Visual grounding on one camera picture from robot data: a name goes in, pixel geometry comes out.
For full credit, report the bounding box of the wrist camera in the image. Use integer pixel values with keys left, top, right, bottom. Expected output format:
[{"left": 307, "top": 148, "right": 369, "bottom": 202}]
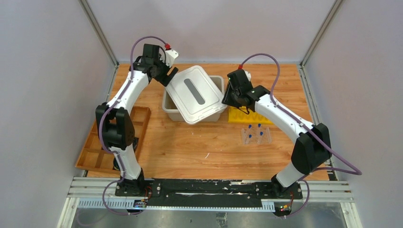
[
  {"left": 244, "top": 70, "right": 251, "bottom": 81},
  {"left": 164, "top": 49, "right": 179, "bottom": 67}
]

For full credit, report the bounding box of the wooden organizer tray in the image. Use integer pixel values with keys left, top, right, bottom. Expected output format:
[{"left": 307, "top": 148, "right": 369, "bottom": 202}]
[{"left": 75, "top": 106, "right": 151, "bottom": 177}]

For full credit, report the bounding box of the yellow test tube rack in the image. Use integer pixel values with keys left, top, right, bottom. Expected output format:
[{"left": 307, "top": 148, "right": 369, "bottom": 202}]
[{"left": 228, "top": 107, "right": 273, "bottom": 125}]

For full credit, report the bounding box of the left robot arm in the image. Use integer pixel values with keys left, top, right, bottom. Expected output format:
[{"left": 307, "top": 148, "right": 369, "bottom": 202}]
[{"left": 96, "top": 44, "right": 179, "bottom": 196}]

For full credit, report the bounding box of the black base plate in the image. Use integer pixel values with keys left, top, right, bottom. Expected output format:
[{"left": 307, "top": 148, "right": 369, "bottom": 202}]
[{"left": 115, "top": 179, "right": 303, "bottom": 209}]

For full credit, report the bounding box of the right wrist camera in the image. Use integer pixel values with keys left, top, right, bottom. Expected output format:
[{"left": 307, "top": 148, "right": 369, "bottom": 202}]
[{"left": 244, "top": 70, "right": 251, "bottom": 81}]

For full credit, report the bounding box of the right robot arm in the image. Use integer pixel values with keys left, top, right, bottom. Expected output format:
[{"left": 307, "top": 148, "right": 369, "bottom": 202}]
[{"left": 222, "top": 69, "right": 332, "bottom": 199}]

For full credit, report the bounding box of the purple cable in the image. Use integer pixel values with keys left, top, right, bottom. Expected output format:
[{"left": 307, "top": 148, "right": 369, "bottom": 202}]
[
  {"left": 238, "top": 53, "right": 363, "bottom": 218},
  {"left": 98, "top": 36, "right": 172, "bottom": 217}
]

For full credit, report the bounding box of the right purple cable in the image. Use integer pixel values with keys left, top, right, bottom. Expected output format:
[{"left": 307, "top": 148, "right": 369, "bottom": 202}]
[{"left": 238, "top": 53, "right": 363, "bottom": 218}]

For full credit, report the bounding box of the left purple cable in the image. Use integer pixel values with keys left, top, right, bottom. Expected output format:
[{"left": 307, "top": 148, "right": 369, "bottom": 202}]
[{"left": 98, "top": 36, "right": 172, "bottom": 217}]

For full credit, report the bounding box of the beige plastic bin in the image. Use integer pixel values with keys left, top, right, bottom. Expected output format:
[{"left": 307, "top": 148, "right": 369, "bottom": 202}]
[{"left": 162, "top": 76, "right": 225, "bottom": 122}]

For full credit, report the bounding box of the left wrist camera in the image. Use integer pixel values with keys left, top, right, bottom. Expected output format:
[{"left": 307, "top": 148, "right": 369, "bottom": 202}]
[{"left": 164, "top": 49, "right": 179, "bottom": 67}]

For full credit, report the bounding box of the white bin lid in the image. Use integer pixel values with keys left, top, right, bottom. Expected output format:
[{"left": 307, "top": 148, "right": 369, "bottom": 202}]
[{"left": 165, "top": 66, "right": 227, "bottom": 125}]

